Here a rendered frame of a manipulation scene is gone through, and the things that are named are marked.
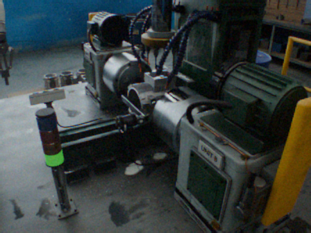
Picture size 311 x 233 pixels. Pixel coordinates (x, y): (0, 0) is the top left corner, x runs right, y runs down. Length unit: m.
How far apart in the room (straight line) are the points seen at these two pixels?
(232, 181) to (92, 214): 0.54
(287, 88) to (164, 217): 0.63
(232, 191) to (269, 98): 0.28
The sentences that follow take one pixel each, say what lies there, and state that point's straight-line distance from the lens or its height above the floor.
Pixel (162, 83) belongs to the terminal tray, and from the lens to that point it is 1.29.
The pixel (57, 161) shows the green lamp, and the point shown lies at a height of 1.05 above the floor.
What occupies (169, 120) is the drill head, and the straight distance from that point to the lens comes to 1.02.
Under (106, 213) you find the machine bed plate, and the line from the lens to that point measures 1.07.
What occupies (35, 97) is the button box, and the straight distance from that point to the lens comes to 1.38.
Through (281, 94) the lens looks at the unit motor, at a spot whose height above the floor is 1.34.
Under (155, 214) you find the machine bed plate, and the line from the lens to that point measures 1.05.
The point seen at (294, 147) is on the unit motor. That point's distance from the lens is 0.71.
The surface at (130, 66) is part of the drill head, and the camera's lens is 1.48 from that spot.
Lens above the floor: 1.59
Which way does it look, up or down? 28 degrees down
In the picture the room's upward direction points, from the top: 1 degrees clockwise
